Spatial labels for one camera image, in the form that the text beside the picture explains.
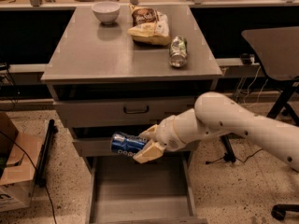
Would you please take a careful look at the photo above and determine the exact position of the open bottom grey drawer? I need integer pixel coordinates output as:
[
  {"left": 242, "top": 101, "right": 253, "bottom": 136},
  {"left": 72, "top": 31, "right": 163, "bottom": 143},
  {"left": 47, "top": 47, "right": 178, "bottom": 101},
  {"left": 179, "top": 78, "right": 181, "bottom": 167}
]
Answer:
[{"left": 85, "top": 153, "right": 208, "bottom": 224}]

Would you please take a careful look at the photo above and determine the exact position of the black floor cable right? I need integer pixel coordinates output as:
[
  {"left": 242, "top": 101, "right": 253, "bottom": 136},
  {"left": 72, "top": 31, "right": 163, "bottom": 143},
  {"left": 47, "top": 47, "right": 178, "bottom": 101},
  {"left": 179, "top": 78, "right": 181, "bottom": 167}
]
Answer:
[{"left": 205, "top": 147, "right": 264, "bottom": 165}]

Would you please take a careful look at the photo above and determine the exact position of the black office chair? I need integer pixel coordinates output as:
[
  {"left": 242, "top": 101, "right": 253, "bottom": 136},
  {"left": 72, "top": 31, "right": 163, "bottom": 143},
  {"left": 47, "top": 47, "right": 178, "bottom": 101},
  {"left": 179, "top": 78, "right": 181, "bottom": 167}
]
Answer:
[{"left": 241, "top": 26, "right": 299, "bottom": 126}]

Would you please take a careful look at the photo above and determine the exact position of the black bar left floor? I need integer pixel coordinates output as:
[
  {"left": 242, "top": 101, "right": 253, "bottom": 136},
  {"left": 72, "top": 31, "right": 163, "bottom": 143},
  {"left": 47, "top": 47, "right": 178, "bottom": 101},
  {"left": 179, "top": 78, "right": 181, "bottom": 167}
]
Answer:
[{"left": 35, "top": 119, "right": 58, "bottom": 188}]

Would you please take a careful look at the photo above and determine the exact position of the black floor cable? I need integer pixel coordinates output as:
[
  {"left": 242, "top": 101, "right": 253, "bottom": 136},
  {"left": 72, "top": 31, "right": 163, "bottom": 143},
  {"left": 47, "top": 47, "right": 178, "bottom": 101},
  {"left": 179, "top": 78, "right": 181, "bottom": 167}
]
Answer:
[
  {"left": 0, "top": 129, "right": 59, "bottom": 224},
  {"left": 205, "top": 147, "right": 264, "bottom": 165}
]

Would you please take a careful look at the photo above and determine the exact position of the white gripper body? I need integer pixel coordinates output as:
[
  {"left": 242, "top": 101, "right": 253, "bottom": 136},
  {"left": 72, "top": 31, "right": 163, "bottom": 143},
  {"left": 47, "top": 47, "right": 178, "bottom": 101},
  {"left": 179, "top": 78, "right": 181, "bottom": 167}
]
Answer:
[{"left": 156, "top": 116, "right": 181, "bottom": 150}]

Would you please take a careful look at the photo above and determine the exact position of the cardboard box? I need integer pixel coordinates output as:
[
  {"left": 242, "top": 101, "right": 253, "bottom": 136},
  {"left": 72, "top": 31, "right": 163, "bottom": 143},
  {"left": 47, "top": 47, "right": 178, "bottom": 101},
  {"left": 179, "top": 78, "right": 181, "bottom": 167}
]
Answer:
[{"left": 0, "top": 112, "right": 43, "bottom": 212}]

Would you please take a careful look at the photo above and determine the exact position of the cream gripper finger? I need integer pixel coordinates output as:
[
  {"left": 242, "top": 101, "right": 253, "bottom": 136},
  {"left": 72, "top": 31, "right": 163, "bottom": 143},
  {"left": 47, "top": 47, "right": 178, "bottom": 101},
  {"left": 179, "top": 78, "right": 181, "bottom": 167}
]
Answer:
[
  {"left": 133, "top": 140, "right": 165, "bottom": 163},
  {"left": 138, "top": 124, "right": 158, "bottom": 140}
]

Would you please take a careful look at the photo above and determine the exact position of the grey drawer cabinet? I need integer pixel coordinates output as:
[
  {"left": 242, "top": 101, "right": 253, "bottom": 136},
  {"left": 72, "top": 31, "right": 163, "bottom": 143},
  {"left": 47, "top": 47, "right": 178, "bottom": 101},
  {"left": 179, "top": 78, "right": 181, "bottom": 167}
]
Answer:
[{"left": 40, "top": 4, "right": 223, "bottom": 224}]

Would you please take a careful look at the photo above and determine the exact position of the middle grey drawer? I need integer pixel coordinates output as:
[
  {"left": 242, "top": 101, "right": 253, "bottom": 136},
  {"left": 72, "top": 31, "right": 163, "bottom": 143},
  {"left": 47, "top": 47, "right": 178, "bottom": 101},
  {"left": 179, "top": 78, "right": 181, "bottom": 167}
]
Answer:
[{"left": 73, "top": 137, "right": 199, "bottom": 157}]

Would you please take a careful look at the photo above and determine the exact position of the top grey drawer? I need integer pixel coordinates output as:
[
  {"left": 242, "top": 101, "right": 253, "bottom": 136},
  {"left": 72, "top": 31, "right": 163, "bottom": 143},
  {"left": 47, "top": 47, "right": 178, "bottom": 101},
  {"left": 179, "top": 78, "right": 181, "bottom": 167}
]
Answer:
[{"left": 54, "top": 96, "right": 194, "bottom": 128}]

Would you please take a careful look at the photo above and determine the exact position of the yellow chip bag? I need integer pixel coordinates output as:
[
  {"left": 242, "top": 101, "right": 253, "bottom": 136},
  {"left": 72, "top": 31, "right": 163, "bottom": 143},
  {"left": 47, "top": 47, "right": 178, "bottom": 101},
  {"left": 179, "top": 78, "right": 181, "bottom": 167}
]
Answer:
[{"left": 127, "top": 5, "right": 171, "bottom": 46}]

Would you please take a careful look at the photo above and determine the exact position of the black bar right floor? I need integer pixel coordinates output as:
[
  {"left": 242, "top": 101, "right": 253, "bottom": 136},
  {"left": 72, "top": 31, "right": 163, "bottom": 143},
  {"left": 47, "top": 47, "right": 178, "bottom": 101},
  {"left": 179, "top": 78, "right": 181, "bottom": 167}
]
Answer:
[{"left": 221, "top": 135, "right": 236, "bottom": 163}]

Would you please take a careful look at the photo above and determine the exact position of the black bar floor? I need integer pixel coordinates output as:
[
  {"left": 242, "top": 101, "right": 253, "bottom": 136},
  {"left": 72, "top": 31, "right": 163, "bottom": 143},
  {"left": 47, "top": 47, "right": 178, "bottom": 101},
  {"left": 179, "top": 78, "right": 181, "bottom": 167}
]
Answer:
[
  {"left": 221, "top": 135, "right": 236, "bottom": 163},
  {"left": 35, "top": 119, "right": 58, "bottom": 188}
]

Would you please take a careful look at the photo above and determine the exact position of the chair caster base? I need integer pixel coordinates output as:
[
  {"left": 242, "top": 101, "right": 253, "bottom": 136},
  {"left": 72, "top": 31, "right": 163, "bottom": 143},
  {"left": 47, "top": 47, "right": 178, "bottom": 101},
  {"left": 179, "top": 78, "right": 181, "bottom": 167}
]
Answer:
[{"left": 271, "top": 204, "right": 299, "bottom": 221}]

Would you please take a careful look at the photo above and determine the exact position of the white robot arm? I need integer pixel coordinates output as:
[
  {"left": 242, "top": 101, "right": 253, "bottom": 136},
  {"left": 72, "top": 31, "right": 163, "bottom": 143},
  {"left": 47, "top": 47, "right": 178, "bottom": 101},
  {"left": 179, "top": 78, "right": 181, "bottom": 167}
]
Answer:
[{"left": 133, "top": 91, "right": 299, "bottom": 171}]

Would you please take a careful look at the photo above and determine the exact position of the blue pepsi can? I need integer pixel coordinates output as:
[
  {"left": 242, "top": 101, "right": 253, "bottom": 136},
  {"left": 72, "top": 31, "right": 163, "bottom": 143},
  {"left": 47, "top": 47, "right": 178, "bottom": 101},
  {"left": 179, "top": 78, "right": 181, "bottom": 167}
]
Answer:
[{"left": 110, "top": 132, "right": 148, "bottom": 157}]

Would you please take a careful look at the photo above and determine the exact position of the black floor cable left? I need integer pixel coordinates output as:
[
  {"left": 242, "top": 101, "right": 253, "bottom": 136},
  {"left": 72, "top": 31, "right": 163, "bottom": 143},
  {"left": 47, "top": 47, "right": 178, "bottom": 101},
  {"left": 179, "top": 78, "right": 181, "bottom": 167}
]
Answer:
[{"left": 0, "top": 129, "right": 59, "bottom": 224}]

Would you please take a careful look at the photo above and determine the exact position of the white ceramic bowl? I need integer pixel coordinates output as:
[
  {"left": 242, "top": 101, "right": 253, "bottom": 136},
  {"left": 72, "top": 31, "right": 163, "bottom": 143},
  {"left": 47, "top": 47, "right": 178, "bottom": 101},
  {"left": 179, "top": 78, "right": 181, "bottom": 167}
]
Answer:
[{"left": 92, "top": 1, "right": 121, "bottom": 24}]

